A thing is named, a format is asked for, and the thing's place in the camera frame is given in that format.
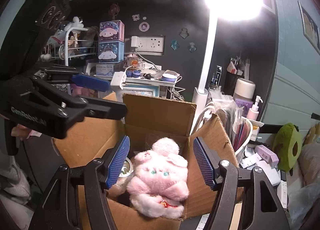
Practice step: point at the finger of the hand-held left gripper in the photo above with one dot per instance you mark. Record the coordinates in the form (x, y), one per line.
(90, 82)
(105, 110)

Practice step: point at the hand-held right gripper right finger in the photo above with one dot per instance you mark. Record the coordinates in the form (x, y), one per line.
(203, 162)

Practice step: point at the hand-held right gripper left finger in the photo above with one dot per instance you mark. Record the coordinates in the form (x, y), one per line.
(118, 162)

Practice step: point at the pink plush toy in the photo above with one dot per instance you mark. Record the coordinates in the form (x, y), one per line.
(160, 170)

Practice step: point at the cardboard box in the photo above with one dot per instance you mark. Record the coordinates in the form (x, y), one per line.
(155, 115)

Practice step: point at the person's left hand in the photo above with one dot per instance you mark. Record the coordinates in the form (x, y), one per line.
(21, 131)

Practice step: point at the green wrapped trinket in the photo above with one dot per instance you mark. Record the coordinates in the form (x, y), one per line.
(124, 170)

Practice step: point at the white box blue label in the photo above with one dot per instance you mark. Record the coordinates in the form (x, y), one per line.
(103, 69)

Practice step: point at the white pom-pom pair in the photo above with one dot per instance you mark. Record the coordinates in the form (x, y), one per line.
(46, 57)

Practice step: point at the white power adapter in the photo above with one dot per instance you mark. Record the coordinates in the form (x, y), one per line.
(118, 79)

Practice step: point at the blue cartoon storage box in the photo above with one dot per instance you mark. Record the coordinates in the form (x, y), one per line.
(111, 52)

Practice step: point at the white storage bin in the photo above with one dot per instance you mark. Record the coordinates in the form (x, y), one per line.
(243, 145)

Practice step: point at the small blue round case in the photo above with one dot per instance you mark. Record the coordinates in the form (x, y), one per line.
(136, 73)

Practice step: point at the small anime figure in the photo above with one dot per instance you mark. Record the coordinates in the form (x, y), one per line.
(133, 62)

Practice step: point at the small white desk shelf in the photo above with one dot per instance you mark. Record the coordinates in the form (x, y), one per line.
(150, 82)

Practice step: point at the purple cartoon storage box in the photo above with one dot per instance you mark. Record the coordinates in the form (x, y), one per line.
(111, 31)

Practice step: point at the white plush toy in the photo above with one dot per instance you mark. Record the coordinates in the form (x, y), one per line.
(77, 25)

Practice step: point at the stack of clear packets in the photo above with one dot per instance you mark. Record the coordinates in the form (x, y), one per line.
(222, 106)

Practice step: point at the small purple box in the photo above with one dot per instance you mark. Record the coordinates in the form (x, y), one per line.
(267, 155)

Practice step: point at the purple ribbed item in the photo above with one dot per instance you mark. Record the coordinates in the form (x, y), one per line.
(243, 105)

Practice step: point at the pink lotion pump bottle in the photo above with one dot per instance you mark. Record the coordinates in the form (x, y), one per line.
(254, 111)

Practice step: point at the purple cup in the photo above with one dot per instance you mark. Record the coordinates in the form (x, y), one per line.
(170, 77)

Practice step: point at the brown plush head charm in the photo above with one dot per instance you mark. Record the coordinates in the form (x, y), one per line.
(113, 11)

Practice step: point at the round portrait sticker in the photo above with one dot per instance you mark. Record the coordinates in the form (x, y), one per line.
(143, 26)

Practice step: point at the small bear sticker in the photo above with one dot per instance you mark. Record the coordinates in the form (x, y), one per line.
(135, 17)

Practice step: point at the white humidifier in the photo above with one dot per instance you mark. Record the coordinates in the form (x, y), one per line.
(243, 89)

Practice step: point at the green avocado plush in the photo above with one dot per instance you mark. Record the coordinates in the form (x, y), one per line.
(287, 150)

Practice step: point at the black pen holder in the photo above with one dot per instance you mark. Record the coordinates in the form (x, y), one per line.
(232, 81)

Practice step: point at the grey patterned cloth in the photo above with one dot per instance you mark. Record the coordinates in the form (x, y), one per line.
(12, 182)

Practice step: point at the white desk lamp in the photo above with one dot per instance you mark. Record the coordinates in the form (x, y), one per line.
(210, 44)

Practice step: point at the blue picture frame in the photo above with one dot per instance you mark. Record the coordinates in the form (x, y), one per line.
(141, 91)

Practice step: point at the white wall plug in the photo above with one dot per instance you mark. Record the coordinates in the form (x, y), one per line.
(135, 41)

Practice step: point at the wall socket panel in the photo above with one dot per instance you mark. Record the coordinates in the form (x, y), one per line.
(152, 43)

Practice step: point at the character wall sticker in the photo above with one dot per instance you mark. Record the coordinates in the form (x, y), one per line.
(174, 44)
(192, 46)
(184, 32)

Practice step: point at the framed wall picture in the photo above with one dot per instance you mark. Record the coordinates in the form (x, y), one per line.
(310, 27)

